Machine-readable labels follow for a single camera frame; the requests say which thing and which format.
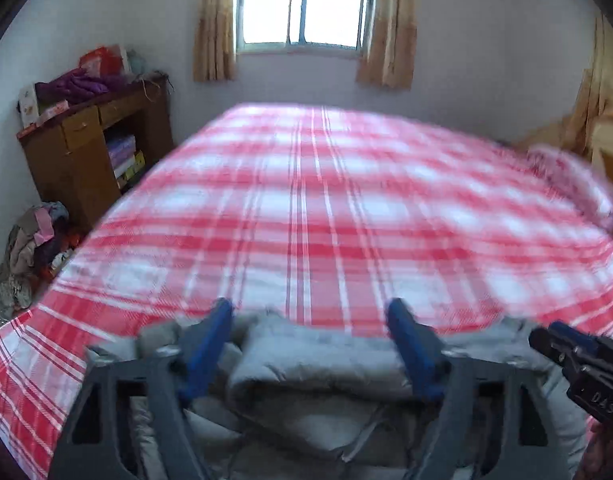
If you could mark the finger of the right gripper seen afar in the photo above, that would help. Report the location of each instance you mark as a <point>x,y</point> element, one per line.
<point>560,342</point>

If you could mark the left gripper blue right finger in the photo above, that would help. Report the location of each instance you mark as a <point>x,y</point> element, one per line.
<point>421,352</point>

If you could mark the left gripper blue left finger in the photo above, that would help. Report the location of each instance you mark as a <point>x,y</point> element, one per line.
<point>201,347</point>

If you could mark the grey puffer down jacket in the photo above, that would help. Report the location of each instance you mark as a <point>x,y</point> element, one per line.
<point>287,395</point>

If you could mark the pile of clothes on floor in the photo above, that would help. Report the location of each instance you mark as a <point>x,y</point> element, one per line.
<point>39,245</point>

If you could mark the person's right hand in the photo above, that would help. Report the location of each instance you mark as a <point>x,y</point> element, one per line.
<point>597,460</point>

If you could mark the pink folded quilt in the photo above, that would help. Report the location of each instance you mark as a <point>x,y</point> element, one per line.
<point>575,179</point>

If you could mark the red white plaid bedsheet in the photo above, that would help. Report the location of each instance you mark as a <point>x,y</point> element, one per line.
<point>322,215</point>

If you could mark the stacked boxes under desk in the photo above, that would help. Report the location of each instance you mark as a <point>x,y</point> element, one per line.
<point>126,161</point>

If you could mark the cream wooden headboard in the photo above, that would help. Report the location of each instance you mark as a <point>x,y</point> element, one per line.
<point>601,146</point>

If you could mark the brown wooden desk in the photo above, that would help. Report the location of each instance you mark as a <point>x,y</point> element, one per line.
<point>68,155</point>

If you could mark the purple garment on desk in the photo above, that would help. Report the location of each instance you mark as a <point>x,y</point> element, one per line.
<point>77,87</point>

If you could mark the right yellow patterned curtain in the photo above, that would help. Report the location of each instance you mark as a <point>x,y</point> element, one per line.
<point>388,55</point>

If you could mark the yellow patterned curtain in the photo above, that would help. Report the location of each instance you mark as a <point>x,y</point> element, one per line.
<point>388,55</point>
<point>215,43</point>

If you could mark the left yellow patterned curtain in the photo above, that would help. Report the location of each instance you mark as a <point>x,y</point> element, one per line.
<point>215,43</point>

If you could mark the white red box on desk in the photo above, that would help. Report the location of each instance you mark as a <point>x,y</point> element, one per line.
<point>32,112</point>

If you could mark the red gift bag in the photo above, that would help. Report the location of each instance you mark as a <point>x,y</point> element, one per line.
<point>104,61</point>

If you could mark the window with green frame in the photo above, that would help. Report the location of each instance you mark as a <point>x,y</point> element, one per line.
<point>294,25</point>

